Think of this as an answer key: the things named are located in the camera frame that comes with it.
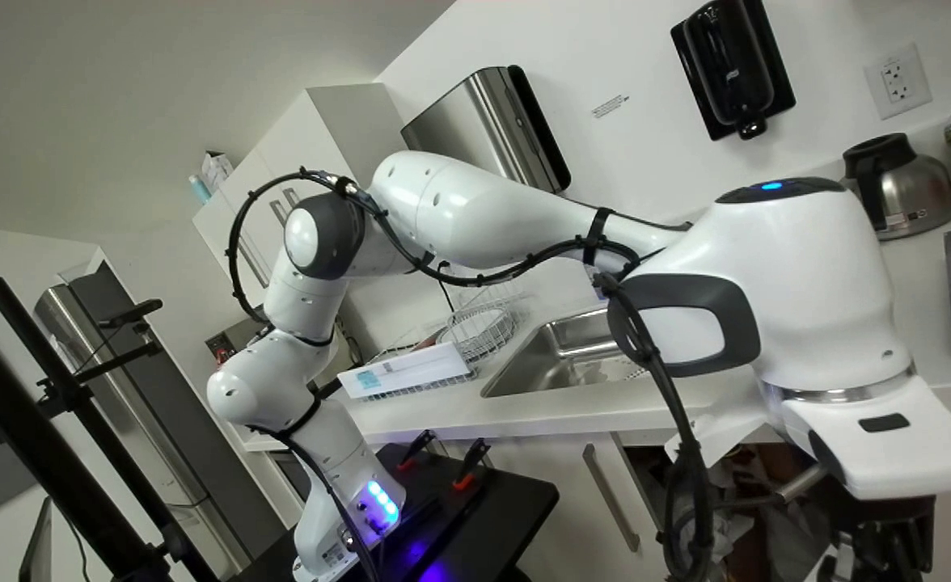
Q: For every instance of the white tray with blue label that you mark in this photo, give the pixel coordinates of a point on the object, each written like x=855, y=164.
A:
x=406, y=374

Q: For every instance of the small teal bottle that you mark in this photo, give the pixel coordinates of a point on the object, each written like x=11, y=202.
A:
x=199, y=191

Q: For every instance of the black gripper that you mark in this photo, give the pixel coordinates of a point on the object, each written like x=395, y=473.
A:
x=892, y=546

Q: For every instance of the stainless steel refrigerator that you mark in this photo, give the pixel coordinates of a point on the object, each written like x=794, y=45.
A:
x=163, y=423

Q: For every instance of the black camera stand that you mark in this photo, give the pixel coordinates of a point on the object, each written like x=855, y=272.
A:
x=33, y=430

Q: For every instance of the white wall power outlet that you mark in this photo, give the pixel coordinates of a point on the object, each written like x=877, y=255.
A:
x=897, y=78

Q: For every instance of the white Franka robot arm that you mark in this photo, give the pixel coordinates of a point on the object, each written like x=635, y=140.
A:
x=786, y=279

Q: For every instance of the black wall soap dispenser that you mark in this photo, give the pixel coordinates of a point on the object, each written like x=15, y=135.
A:
x=731, y=65

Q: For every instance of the stainless paper towel dispenser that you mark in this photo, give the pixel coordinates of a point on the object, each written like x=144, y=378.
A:
x=495, y=123

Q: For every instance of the red black clamp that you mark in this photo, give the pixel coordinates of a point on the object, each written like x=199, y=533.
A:
x=414, y=454
x=469, y=466

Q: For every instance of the stainless steel sink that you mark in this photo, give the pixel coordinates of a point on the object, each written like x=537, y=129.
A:
x=562, y=360

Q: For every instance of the clear spray bottle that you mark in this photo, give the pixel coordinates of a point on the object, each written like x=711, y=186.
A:
x=219, y=173

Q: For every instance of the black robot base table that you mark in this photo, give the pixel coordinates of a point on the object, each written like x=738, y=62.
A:
x=495, y=520

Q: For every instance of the stainless coffee carafe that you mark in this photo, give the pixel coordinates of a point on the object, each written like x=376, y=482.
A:
x=915, y=195

